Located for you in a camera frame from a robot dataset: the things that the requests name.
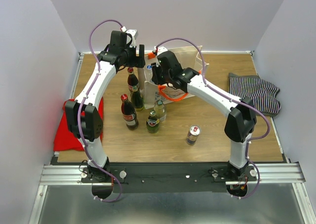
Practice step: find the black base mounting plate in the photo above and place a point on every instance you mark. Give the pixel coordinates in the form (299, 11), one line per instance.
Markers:
(170, 178)

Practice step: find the clear plastic water bottle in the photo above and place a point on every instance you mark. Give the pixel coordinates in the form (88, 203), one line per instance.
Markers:
(149, 68)

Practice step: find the striped folded cloth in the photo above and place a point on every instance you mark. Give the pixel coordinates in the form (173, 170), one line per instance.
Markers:
(263, 93)

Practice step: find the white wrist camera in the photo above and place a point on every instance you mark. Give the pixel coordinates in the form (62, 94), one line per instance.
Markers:
(159, 50)
(132, 35)

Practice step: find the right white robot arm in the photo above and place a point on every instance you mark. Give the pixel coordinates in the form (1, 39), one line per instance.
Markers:
(241, 118)

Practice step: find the cola glass bottle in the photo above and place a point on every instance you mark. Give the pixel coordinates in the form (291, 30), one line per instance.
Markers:
(129, 113)
(132, 80)

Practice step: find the beige canvas tote bag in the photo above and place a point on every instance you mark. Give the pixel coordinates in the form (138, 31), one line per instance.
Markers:
(189, 60)

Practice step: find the red bull energy can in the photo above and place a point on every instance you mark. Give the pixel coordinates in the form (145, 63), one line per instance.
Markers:
(193, 133)

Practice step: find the rear green glass bottle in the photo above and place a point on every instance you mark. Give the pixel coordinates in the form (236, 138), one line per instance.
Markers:
(136, 99)

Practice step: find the clear glass soda bottle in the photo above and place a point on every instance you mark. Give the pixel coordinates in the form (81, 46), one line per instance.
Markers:
(160, 110)

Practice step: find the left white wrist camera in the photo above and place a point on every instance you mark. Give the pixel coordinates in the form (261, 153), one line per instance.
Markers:
(132, 35)

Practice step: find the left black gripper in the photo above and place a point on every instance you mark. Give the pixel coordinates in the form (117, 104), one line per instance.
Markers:
(136, 61)

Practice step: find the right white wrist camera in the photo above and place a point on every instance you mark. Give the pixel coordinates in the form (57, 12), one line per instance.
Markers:
(159, 50)

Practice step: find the front green beer bottle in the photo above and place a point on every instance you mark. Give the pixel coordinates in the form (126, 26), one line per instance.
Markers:
(152, 122)

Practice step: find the red folded cloth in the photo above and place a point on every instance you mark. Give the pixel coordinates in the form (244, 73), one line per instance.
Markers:
(64, 139)

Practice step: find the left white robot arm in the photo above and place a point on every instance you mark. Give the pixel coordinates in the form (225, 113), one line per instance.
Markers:
(83, 118)

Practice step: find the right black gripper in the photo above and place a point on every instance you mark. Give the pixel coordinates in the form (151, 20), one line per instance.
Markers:
(155, 78)

